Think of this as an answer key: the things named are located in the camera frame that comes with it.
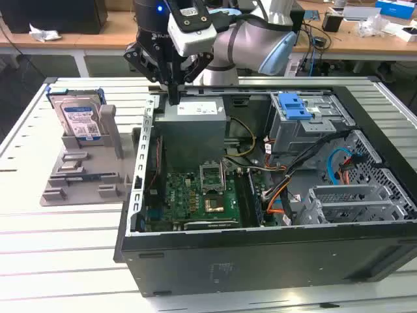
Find black connector with orange wires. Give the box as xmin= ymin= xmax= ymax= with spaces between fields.
xmin=338 ymin=153 xmax=363 ymax=185

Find black RAM slot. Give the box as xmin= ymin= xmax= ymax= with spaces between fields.
xmin=241 ymin=171 xmax=260 ymax=228
xmin=234 ymin=171 xmax=251 ymax=228

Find green motherboard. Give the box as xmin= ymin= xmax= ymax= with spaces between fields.
xmin=145 ymin=159 xmax=281 ymax=229

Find grey parts rack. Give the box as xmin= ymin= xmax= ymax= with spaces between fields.
xmin=39 ymin=104 xmax=143 ymax=207

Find large black computer box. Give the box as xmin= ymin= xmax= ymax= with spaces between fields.
xmin=0 ymin=0 xmax=108 ymax=35

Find black graphics card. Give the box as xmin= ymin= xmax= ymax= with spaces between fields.
xmin=172 ymin=218 xmax=240 ymax=232

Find hard disk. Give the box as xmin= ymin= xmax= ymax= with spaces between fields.
xmin=47 ymin=88 xmax=108 ymax=143

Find small black box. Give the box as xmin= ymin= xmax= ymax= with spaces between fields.
xmin=322 ymin=12 xmax=345 ymax=33

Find thin metal locking lever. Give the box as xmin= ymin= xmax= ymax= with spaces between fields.
xmin=221 ymin=159 xmax=229 ymax=193

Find grey wire bundle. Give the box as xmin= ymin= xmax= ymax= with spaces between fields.
xmin=223 ymin=156 xmax=287 ymax=173

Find wooden desk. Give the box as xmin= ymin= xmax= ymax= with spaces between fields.
xmin=0 ymin=9 xmax=139 ymax=79
xmin=291 ymin=0 xmax=417 ymax=75

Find grey metal disk bay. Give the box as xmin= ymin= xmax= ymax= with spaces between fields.
xmin=298 ymin=184 xmax=410 ymax=226

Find metal socket cover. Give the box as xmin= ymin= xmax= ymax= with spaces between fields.
xmin=199 ymin=161 xmax=225 ymax=194

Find black cable bundle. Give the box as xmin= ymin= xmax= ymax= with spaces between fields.
xmin=260 ymin=129 xmax=354 ymax=200

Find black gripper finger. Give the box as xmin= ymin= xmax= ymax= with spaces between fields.
xmin=122 ymin=42 xmax=175 ymax=105
xmin=174 ymin=53 xmax=214 ymax=106

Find clear plastic bags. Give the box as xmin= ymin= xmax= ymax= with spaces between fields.
xmin=354 ymin=14 xmax=392 ymax=38

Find grey metal drive cage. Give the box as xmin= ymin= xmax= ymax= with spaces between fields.
xmin=266 ymin=93 xmax=356 ymax=164

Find blue wire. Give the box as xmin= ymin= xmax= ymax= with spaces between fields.
xmin=327 ymin=147 xmax=354 ymax=185

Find orange wire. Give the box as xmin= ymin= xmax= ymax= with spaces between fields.
xmin=266 ymin=188 xmax=294 ymax=215

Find blue plastic drive latch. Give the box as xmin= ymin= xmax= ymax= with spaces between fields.
xmin=278 ymin=93 xmax=312 ymax=121

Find black open PC case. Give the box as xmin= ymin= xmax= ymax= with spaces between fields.
xmin=112 ymin=85 xmax=417 ymax=298

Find yellow and black wires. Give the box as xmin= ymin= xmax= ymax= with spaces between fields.
xmin=224 ymin=116 xmax=257 ymax=160

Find installed RAM stick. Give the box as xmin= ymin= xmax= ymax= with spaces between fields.
xmin=247 ymin=171 xmax=265 ymax=226

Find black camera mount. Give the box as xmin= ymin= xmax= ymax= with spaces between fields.
xmin=168 ymin=0 xmax=212 ymax=33

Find grey power supply unit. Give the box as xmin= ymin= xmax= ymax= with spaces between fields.
xmin=153 ymin=97 xmax=227 ymax=164

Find red and black wire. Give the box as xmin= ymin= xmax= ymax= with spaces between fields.
xmin=146 ymin=135 xmax=164 ymax=196

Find crumpled white paper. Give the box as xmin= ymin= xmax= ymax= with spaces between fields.
xmin=28 ymin=22 xmax=63 ymax=43

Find blue and white box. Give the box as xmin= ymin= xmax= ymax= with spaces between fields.
xmin=374 ymin=0 xmax=417 ymax=20

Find CPU socket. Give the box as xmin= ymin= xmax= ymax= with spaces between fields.
xmin=203 ymin=194 xmax=228 ymax=215

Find white box with black item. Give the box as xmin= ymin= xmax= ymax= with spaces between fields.
xmin=397 ymin=25 xmax=417 ymax=43

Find flat grey box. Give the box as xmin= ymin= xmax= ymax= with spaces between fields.
xmin=341 ymin=6 xmax=382 ymax=22

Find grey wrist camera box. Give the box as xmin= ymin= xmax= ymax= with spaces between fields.
xmin=167 ymin=21 xmax=218 ymax=57

